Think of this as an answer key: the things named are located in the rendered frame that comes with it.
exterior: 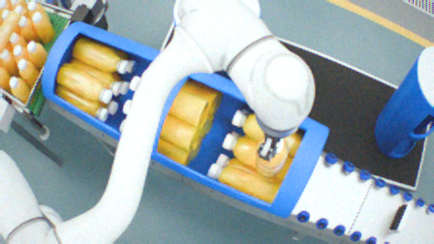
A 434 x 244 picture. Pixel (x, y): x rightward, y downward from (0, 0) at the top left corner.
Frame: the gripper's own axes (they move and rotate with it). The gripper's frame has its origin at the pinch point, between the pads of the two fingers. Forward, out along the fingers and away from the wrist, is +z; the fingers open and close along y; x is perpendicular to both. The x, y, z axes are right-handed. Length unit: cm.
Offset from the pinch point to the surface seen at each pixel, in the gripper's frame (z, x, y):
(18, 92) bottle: 42, 90, -14
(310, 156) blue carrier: 25.2, -9.4, 6.1
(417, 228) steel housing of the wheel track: 56, -67, 5
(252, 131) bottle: 35.0, 8.2, 7.9
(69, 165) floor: 148, 94, -23
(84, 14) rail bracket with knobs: 48, 82, 25
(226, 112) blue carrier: 50, 19, 13
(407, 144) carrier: 132, -63, 59
